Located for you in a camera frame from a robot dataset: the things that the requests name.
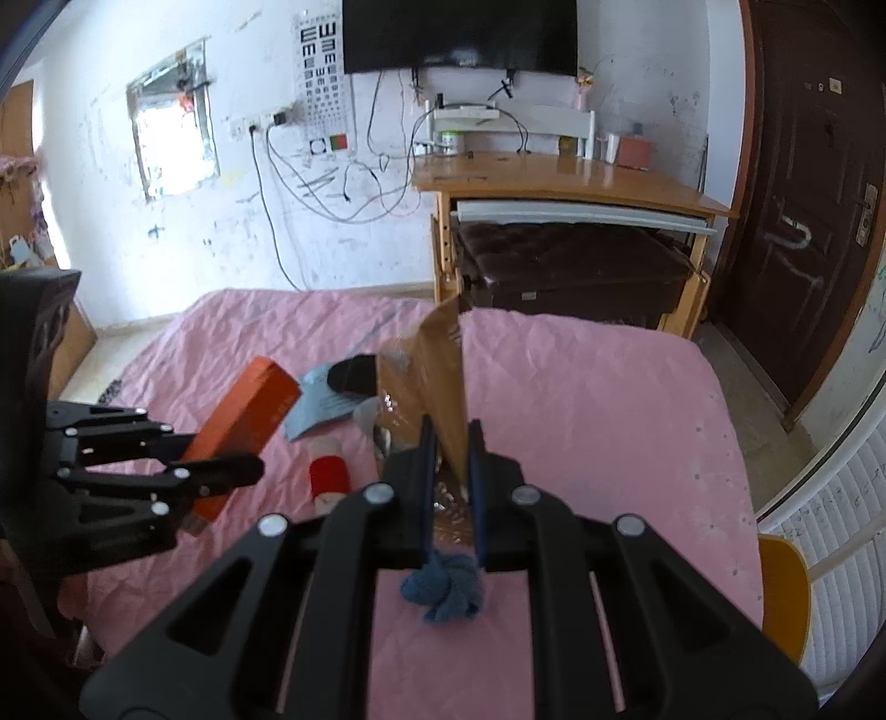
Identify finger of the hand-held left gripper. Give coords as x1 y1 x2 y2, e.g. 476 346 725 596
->
57 452 267 574
45 403 203 468

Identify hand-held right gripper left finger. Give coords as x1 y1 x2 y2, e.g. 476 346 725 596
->
78 414 439 720

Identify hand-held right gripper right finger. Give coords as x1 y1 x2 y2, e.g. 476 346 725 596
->
466 419 819 720

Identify orange box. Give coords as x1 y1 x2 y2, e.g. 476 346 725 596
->
181 356 303 531

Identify red white cylinder bottle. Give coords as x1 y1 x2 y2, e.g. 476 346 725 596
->
308 436 353 517

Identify brown biscuit bag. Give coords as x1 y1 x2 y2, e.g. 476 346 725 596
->
354 296 473 527

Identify blue cloth ball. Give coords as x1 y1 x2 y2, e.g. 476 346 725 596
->
400 550 483 624

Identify blue chip bag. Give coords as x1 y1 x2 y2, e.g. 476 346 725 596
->
282 353 382 442

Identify pink tablecloth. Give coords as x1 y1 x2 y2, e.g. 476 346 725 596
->
59 289 766 720

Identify dark tufted ottoman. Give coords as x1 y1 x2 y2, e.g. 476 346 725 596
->
457 222 695 330

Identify wooden shelf unit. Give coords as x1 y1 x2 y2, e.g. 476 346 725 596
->
0 78 98 403

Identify wooden desk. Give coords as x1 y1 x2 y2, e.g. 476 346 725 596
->
411 152 740 340

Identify yellow chair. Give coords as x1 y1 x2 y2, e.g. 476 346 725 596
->
758 534 812 669

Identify pink box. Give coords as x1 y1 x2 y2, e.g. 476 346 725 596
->
616 136 655 171

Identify white louvered door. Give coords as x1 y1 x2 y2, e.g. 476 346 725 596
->
754 388 886 700

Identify white desk shelf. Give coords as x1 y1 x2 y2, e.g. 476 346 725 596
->
424 100 596 160

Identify eye chart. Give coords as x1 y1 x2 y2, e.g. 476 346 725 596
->
296 10 348 157

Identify black television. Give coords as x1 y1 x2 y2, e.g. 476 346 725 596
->
342 0 579 76

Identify brown door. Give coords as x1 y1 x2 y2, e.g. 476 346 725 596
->
713 0 886 434

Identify long black power cable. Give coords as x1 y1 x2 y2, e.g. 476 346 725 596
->
249 128 307 292

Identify wall mirror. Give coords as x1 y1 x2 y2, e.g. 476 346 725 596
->
126 39 223 203

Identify tangled black cables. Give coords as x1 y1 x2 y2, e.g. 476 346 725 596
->
266 125 423 224

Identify black shelf cable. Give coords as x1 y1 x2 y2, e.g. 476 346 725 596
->
411 104 530 157

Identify metal door handle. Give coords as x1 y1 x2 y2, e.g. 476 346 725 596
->
854 183 879 246

